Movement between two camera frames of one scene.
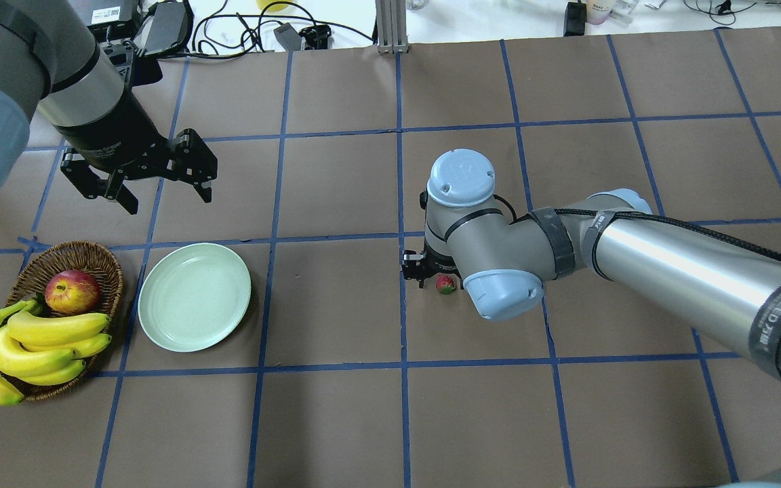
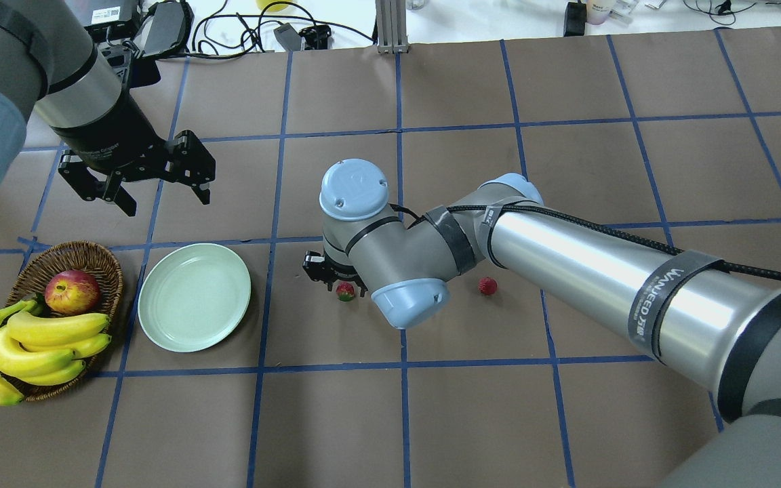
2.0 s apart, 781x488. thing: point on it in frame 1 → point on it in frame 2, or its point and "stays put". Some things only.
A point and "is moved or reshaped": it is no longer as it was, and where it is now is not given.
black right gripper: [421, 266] → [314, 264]
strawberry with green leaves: [445, 284] is moved or reshaped
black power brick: [289, 38] stays put
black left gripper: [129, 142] stays put
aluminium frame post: [391, 24] stays put
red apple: [72, 292] stays put
